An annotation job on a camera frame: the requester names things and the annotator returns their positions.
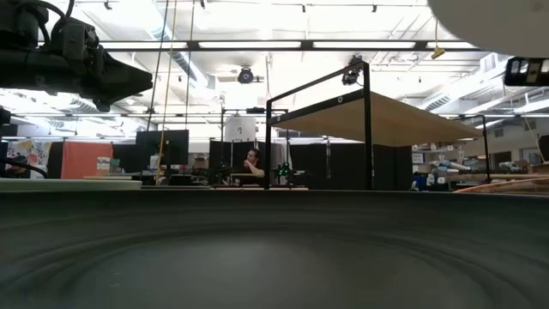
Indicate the white plate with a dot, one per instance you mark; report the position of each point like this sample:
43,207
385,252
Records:
493,21

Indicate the pale green plate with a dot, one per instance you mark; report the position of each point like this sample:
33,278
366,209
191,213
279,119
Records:
64,185

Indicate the orange plate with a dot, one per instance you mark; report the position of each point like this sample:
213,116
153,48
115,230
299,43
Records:
506,186

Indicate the large black plate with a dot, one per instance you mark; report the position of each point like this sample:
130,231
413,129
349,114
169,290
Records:
274,257

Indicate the blue white robot arm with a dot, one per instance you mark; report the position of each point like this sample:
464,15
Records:
448,165

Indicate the orange partition panel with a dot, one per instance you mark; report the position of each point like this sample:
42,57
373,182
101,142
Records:
86,159

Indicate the background wooden table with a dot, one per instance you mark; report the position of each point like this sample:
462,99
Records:
107,177

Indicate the floral cloth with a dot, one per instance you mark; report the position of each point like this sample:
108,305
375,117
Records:
32,150

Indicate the person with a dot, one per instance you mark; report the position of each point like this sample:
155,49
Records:
254,165
17,165

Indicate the black ceiling spotlight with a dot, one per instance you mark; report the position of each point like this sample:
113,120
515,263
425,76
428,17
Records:
351,77

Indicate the background robot with green lights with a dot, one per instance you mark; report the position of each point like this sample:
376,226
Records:
283,169

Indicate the black curtain partition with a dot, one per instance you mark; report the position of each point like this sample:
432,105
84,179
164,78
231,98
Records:
339,165

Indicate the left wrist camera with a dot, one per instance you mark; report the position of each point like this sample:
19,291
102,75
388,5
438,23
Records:
75,40

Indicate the black frame wooden shelf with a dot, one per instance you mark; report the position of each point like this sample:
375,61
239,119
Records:
386,124

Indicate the black overhead light rail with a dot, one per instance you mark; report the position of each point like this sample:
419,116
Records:
306,44

